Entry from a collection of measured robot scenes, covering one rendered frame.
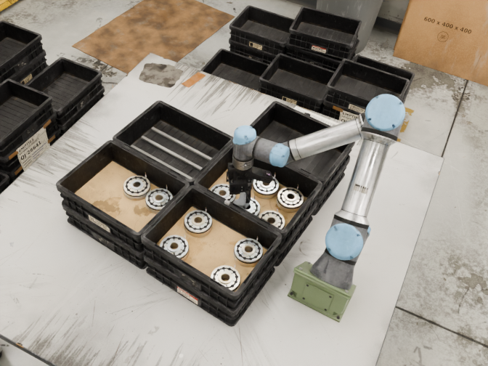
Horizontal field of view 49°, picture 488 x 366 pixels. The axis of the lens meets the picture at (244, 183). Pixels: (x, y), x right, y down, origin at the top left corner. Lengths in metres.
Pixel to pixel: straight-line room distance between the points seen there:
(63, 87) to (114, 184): 1.31
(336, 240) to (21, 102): 2.00
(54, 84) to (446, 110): 2.62
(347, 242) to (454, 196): 1.88
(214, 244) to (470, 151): 2.31
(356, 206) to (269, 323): 0.54
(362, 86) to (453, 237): 1.02
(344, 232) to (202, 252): 0.53
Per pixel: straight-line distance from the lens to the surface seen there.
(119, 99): 2.73
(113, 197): 2.13
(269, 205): 2.09
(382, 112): 1.72
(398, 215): 2.36
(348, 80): 3.30
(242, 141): 1.80
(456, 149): 3.84
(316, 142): 1.89
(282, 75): 3.44
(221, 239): 1.98
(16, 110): 3.11
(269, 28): 3.84
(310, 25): 3.70
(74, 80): 3.41
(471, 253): 3.30
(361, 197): 1.73
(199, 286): 1.86
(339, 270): 1.88
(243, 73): 3.60
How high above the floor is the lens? 2.45
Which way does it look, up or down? 49 degrees down
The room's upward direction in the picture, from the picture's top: 5 degrees clockwise
